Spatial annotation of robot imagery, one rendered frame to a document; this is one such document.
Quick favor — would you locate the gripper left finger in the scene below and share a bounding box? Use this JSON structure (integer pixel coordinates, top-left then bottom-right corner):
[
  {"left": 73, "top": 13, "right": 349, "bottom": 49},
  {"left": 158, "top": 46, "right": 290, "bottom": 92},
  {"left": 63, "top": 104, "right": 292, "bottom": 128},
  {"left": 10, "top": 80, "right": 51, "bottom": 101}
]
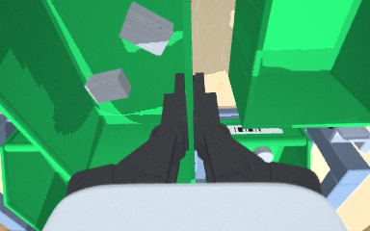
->
[{"left": 66, "top": 73, "right": 189, "bottom": 196}]

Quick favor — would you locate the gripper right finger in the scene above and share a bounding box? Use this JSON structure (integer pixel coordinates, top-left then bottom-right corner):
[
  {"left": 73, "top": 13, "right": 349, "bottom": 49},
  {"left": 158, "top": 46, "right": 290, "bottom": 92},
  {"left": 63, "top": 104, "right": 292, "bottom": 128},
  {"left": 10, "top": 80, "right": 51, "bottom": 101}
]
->
[{"left": 193, "top": 72, "right": 322, "bottom": 194}]

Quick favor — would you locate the grey metal block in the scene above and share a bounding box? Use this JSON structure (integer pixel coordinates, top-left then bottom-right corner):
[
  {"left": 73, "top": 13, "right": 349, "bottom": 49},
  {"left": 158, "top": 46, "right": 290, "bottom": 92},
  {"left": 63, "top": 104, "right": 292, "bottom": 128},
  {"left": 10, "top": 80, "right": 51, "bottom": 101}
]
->
[
  {"left": 84, "top": 68, "right": 131, "bottom": 103},
  {"left": 119, "top": 1, "right": 173, "bottom": 57}
]

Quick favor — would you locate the grey metal disc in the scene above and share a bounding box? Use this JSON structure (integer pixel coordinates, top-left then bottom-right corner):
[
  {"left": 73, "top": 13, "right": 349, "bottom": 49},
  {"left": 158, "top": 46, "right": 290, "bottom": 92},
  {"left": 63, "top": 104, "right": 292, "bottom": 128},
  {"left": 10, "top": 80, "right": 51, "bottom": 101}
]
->
[{"left": 253, "top": 146, "right": 274, "bottom": 163}]

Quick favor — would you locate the green bin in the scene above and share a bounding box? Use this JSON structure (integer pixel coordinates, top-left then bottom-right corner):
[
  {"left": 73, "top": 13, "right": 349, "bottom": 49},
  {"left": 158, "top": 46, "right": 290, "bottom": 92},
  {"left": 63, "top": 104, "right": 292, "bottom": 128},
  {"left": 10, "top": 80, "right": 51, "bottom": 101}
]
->
[
  {"left": 220, "top": 118, "right": 311, "bottom": 168},
  {"left": 0, "top": 0, "right": 196, "bottom": 184},
  {"left": 0, "top": 131, "right": 68, "bottom": 231},
  {"left": 228, "top": 0, "right": 370, "bottom": 129}
]

